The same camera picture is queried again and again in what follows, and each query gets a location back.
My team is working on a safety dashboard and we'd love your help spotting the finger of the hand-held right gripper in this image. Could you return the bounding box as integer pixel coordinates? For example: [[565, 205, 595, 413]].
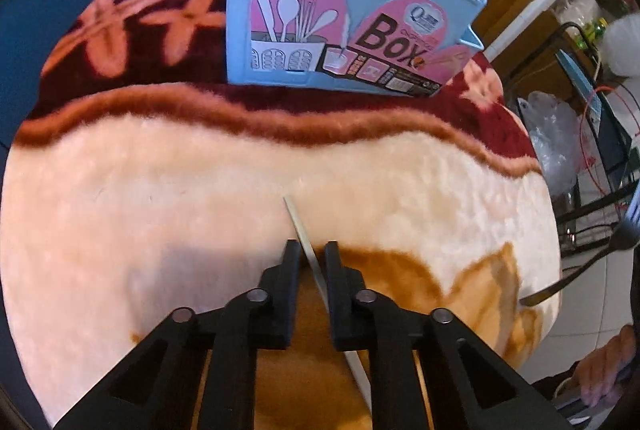
[[622, 182, 640, 231]]

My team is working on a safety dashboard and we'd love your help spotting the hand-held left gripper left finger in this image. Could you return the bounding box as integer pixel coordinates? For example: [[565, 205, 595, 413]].
[[52, 239, 302, 430]]

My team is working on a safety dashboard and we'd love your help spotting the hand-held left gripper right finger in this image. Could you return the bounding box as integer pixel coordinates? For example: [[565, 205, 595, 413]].
[[325, 241, 571, 430]]

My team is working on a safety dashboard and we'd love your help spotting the dark-handled metal fork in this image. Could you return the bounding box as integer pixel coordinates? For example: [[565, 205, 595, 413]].
[[519, 221, 640, 309]]

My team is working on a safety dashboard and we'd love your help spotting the light wooden chopstick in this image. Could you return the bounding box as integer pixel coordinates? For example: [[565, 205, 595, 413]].
[[283, 196, 374, 411]]

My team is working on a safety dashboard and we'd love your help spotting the person's right hand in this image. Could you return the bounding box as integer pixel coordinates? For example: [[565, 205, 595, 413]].
[[574, 324, 638, 410]]

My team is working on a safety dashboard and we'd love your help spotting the black metal rack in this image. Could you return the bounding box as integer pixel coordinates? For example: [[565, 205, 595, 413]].
[[515, 22, 640, 257]]

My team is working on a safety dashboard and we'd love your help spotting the clear plastic bag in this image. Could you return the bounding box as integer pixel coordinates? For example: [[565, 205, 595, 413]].
[[517, 90, 584, 207]]

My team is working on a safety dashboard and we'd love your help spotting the red floral plush blanket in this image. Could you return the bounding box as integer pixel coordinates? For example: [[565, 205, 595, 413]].
[[0, 0, 562, 430]]

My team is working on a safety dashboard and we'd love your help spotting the light blue ribbed panel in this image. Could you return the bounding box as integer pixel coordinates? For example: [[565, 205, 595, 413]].
[[557, 50, 603, 121]]

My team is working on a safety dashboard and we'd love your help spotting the white plastic bag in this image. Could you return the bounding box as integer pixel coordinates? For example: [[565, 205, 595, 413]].
[[599, 12, 640, 78]]

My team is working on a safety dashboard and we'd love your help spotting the green bottle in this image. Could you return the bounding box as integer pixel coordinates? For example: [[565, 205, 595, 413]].
[[580, 18, 610, 46]]

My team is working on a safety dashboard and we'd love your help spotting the clear plastic jar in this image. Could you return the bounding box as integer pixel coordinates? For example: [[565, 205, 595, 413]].
[[552, 0, 601, 26]]

